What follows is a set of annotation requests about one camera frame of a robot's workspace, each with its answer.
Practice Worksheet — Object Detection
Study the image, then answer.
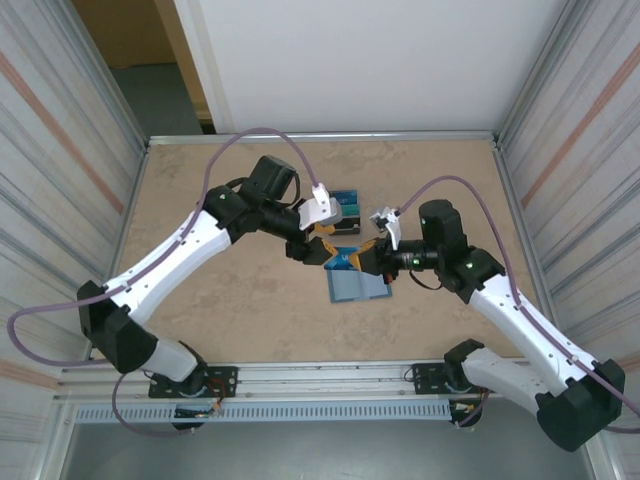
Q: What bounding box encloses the clear acrylic card stand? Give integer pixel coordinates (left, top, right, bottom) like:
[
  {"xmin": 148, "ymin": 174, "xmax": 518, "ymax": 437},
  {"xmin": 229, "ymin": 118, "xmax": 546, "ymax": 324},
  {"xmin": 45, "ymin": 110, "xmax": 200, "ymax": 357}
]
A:
[{"xmin": 327, "ymin": 188, "xmax": 363, "ymax": 237}]

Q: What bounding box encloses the dark blue credit card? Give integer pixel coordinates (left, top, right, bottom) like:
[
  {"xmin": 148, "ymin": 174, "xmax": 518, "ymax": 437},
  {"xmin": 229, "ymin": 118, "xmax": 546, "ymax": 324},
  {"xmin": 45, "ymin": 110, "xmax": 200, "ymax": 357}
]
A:
[{"xmin": 325, "ymin": 248, "xmax": 362, "ymax": 272}]

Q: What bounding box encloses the blue card holder wallet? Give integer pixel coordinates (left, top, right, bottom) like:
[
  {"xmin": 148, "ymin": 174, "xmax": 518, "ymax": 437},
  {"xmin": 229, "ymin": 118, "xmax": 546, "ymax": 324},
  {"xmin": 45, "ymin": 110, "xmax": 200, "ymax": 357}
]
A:
[{"xmin": 327, "ymin": 262, "xmax": 392, "ymax": 305}]

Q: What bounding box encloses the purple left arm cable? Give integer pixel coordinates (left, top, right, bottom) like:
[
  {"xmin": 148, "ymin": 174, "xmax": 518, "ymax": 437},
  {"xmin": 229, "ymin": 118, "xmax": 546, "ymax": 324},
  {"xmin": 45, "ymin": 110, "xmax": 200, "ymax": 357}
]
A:
[{"xmin": 10, "ymin": 127, "xmax": 324, "ymax": 437}]

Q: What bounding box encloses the ribbed translucent side panel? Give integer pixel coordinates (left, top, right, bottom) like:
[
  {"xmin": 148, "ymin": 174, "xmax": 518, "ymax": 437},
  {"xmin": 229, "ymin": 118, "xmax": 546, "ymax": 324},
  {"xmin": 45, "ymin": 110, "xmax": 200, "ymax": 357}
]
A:
[
  {"xmin": 0, "ymin": 0, "xmax": 149, "ymax": 480},
  {"xmin": 499, "ymin": 0, "xmax": 640, "ymax": 480}
]

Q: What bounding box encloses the grey slotted cable duct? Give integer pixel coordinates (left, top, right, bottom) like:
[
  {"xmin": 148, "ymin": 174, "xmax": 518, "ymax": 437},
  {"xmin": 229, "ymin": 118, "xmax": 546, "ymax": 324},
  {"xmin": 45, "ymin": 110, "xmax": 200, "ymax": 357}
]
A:
[{"xmin": 73, "ymin": 402, "xmax": 454, "ymax": 425}]

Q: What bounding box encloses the aluminium frame side bar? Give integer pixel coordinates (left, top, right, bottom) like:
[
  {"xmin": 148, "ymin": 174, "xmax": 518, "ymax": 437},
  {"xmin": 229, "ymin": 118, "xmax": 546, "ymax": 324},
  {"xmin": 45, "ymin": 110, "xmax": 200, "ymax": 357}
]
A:
[
  {"xmin": 87, "ymin": 142, "xmax": 152, "ymax": 361},
  {"xmin": 492, "ymin": 139, "xmax": 561, "ymax": 341}
]

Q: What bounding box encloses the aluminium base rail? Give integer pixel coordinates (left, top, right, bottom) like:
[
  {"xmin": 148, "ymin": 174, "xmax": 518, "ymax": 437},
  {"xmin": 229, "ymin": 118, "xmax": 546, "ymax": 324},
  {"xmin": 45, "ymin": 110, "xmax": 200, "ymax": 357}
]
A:
[{"xmin": 58, "ymin": 360, "xmax": 551, "ymax": 405}]

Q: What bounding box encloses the aluminium corner post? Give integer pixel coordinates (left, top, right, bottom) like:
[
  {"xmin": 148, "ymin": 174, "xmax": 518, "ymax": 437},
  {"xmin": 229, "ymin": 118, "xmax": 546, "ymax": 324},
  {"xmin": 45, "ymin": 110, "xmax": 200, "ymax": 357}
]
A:
[
  {"xmin": 497, "ymin": 0, "xmax": 594, "ymax": 149},
  {"xmin": 67, "ymin": 0, "xmax": 152, "ymax": 151}
]

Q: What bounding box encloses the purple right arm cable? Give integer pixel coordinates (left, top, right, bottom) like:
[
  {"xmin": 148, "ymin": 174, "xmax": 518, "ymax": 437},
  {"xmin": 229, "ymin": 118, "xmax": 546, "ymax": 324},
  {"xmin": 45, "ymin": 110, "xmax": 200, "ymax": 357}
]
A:
[{"xmin": 398, "ymin": 174, "xmax": 640, "ymax": 432}]

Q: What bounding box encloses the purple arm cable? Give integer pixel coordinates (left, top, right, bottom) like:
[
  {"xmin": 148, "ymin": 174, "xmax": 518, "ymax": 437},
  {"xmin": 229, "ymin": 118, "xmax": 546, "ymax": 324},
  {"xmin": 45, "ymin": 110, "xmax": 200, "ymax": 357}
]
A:
[
  {"xmin": 398, "ymin": 174, "xmax": 640, "ymax": 432},
  {"xmin": 10, "ymin": 127, "xmax": 324, "ymax": 437}
]

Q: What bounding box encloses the small circuit board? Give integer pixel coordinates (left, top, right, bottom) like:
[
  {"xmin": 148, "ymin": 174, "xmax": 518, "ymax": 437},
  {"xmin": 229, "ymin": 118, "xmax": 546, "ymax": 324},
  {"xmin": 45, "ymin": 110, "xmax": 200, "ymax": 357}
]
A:
[{"xmin": 173, "ymin": 402, "xmax": 222, "ymax": 419}]

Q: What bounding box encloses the aluminium frame cross bar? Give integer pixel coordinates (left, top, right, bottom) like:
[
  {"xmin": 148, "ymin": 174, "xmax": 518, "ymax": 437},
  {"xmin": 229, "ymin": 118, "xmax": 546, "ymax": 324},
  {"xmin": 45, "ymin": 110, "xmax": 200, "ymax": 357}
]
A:
[{"xmin": 147, "ymin": 130, "xmax": 501, "ymax": 148}]

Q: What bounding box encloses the brown wooden wall panel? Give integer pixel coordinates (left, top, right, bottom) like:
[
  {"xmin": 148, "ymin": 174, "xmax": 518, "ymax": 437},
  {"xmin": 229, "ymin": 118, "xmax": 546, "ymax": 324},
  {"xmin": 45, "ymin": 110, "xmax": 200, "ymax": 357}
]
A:
[{"xmin": 72, "ymin": 0, "xmax": 177, "ymax": 69}]

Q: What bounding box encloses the white door frame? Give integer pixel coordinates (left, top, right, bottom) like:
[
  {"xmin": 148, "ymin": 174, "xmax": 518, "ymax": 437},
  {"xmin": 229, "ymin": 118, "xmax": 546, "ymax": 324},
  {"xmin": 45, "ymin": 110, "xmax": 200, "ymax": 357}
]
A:
[{"xmin": 172, "ymin": 0, "xmax": 236, "ymax": 135}]

